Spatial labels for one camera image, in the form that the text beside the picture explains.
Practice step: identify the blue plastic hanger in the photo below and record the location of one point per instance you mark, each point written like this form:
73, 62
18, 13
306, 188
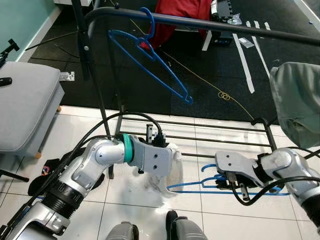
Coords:
190, 187
150, 55

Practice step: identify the white shirt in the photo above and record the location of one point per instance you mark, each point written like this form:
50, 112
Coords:
175, 170

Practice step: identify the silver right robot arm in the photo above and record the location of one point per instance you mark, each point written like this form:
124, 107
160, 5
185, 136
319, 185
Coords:
285, 165

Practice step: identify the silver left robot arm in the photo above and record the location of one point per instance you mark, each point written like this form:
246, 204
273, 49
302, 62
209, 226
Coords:
85, 165

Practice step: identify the robot right leg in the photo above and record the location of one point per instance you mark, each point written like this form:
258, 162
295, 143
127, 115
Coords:
187, 229

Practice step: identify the robot leg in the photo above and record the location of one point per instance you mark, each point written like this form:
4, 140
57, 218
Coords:
122, 232
187, 229

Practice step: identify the grey-green garment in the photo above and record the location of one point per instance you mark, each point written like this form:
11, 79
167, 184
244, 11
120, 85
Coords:
295, 105

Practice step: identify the robot left leg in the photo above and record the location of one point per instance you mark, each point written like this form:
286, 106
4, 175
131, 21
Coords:
122, 232

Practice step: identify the black metal clothes rack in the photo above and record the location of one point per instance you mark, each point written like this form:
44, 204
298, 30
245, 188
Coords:
200, 24

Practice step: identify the red shirt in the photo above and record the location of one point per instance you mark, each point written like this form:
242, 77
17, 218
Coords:
180, 12

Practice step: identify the black Petronas garment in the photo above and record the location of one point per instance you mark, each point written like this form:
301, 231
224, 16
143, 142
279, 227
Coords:
40, 182

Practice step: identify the black stand pole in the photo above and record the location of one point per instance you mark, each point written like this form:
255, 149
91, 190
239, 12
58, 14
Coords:
82, 40

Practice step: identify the black folding chair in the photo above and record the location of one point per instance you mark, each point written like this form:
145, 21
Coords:
15, 176

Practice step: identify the grey upholstered ottoman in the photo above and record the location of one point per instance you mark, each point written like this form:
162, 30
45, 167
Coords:
27, 105

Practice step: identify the thin black rod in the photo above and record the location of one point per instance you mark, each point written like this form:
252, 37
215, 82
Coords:
50, 40

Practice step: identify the white cabinet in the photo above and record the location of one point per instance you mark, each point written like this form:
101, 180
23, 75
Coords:
70, 2

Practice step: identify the black selfie stick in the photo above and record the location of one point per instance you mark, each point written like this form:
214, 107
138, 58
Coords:
10, 48

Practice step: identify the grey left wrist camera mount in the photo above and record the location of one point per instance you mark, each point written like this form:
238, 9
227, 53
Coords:
155, 160

